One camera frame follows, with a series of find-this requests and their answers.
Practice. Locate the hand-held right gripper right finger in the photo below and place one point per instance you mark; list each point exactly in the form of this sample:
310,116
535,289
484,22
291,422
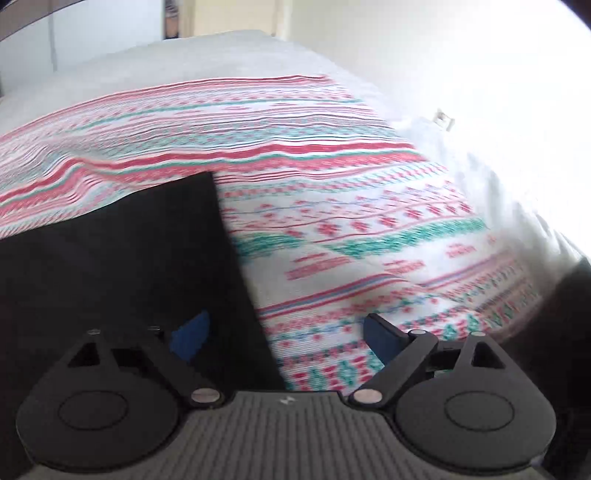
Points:
383,339

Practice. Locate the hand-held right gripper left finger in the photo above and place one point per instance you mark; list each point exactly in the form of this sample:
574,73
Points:
191,339

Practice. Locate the black pants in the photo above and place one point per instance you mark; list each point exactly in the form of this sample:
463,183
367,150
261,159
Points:
115,267

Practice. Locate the red green printed blanket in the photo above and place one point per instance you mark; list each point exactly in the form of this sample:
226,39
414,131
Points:
323,184

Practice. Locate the dark cloth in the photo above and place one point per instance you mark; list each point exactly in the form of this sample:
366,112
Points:
568,323

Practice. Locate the bed with grey sheet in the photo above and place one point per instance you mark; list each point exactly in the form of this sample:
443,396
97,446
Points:
207,55

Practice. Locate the white and taupe wardrobe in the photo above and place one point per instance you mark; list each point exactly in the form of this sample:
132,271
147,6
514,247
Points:
83,41

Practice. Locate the pile of clothes on shelf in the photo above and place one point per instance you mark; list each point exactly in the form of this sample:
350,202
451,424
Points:
171,18

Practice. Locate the white wall socket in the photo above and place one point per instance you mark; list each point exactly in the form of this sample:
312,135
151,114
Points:
444,117

